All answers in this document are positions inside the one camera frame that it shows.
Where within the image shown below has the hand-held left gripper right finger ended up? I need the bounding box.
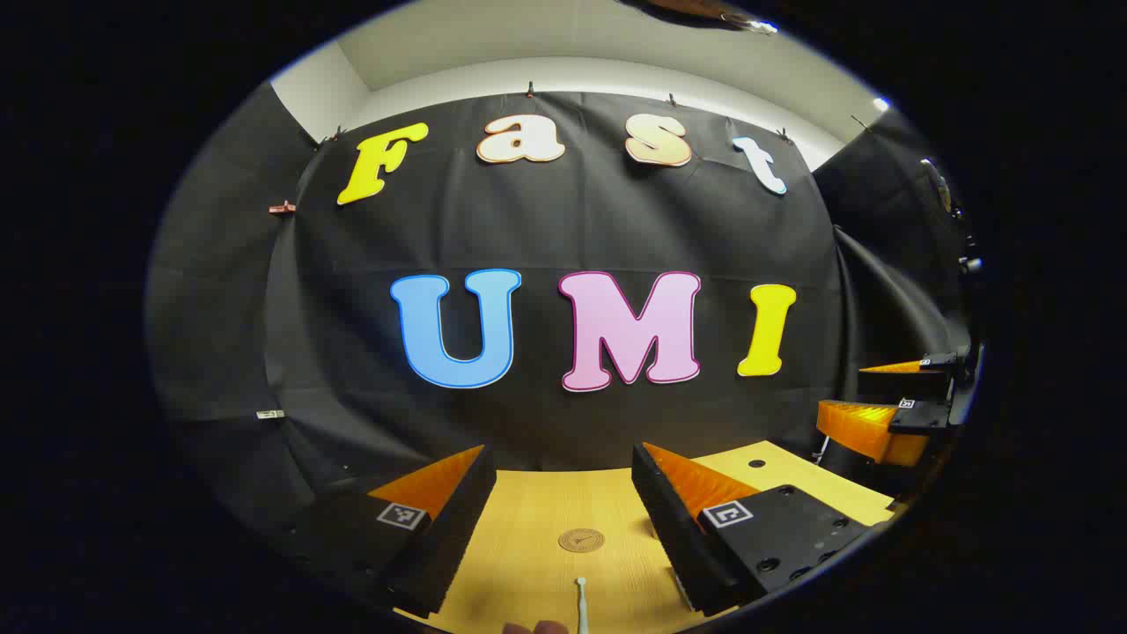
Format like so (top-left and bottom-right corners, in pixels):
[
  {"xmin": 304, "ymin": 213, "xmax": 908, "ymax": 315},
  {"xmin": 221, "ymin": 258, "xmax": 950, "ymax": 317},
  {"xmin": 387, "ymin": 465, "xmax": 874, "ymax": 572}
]
[{"xmin": 630, "ymin": 442, "xmax": 874, "ymax": 617}]

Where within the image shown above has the wooden desktop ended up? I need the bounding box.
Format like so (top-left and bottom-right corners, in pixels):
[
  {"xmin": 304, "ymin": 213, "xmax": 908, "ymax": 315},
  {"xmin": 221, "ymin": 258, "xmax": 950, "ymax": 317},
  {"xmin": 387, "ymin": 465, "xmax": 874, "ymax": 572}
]
[{"xmin": 392, "ymin": 440, "xmax": 897, "ymax": 634}]

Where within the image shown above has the dark ceiling fixture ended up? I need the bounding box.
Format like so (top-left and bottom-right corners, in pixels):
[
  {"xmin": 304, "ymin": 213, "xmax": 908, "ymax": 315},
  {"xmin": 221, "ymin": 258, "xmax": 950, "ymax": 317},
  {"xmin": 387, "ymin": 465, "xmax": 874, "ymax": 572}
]
[{"xmin": 616, "ymin": 0, "xmax": 780, "ymax": 36}]

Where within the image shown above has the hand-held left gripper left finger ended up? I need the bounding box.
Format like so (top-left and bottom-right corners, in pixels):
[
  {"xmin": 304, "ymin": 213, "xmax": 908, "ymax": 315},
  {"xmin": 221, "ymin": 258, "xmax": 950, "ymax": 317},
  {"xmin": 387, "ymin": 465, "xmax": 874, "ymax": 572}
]
[{"xmin": 280, "ymin": 445, "xmax": 498, "ymax": 619}]

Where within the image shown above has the black backdrop cloth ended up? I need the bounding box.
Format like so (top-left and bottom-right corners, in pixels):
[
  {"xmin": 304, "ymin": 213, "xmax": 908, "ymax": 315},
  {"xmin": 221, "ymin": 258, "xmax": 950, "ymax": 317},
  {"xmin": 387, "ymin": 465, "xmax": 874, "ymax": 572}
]
[{"xmin": 145, "ymin": 81, "xmax": 978, "ymax": 564}]

